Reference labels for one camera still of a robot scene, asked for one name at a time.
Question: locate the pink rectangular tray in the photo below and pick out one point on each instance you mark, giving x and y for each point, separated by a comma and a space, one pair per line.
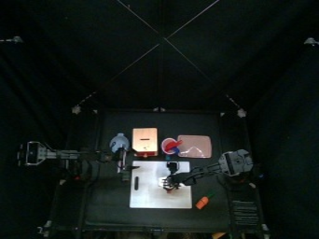
195, 146

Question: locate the silver frame clamp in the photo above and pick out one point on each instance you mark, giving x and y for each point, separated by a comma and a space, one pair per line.
241, 112
76, 109
157, 109
14, 39
309, 41

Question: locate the small black block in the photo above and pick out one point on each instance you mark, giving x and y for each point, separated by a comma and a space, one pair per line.
172, 166

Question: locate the blue toy piece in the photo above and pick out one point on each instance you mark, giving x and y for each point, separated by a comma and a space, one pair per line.
175, 150

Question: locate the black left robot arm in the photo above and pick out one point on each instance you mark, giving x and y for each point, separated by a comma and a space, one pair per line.
53, 154

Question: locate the toy salmon sushi piece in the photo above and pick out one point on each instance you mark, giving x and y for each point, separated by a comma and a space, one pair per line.
168, 188

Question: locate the white rectangular cutting board plate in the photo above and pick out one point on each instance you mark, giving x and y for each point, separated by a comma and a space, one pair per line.
157, 199

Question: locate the light wooden box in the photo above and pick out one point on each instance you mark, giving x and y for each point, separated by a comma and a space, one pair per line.
144, 140

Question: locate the orange toy carrot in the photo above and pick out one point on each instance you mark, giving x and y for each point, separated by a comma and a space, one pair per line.
201, 202

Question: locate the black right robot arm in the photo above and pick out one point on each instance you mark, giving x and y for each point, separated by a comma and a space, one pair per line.
233, 162

